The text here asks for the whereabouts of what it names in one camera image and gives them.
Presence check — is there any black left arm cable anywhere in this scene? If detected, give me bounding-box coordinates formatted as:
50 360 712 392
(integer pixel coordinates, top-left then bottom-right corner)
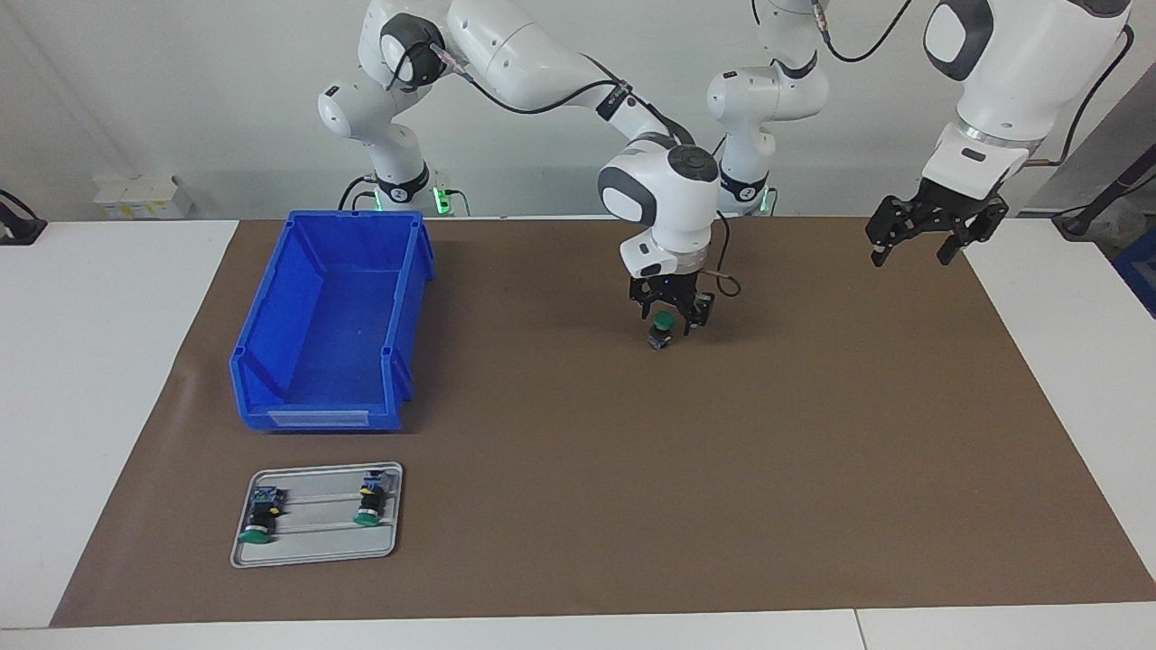
806 0 1134 168

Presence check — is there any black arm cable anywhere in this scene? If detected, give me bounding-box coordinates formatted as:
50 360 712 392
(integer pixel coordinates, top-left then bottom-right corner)
806 0 1134 168
432 41 743 301

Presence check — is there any black stand pole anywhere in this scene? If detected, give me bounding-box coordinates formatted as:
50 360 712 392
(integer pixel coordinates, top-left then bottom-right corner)
1050 143 1156 241

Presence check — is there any black clamp mount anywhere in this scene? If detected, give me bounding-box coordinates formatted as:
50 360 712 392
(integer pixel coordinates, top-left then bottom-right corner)
0 188 49 246

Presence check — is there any black right base cable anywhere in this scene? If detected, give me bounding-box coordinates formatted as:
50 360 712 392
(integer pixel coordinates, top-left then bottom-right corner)
337 173 472 218

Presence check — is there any brown table mat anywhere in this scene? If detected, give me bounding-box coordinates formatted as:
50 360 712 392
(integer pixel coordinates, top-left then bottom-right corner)
50 215 1156 629

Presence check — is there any blue plastic storage bin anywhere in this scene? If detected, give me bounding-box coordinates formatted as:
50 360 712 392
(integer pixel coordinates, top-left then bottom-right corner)
228 209 437 433

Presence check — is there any grey metal tray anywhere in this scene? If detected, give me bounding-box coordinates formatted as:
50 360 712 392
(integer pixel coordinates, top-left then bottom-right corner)
229 461 405 570

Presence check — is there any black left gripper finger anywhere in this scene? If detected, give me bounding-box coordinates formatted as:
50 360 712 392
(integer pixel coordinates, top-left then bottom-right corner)
864 192 924 268
935 197 1012 267

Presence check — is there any blue crate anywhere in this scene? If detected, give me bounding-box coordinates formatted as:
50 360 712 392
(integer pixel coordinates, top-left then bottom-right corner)
1111 224 1156 319

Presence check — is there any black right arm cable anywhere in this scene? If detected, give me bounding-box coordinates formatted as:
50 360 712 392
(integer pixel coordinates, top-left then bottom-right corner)
432 41 743 301

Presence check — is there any white cardboard box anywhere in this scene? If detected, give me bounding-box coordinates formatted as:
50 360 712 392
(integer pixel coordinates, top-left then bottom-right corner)
93 173 196 220

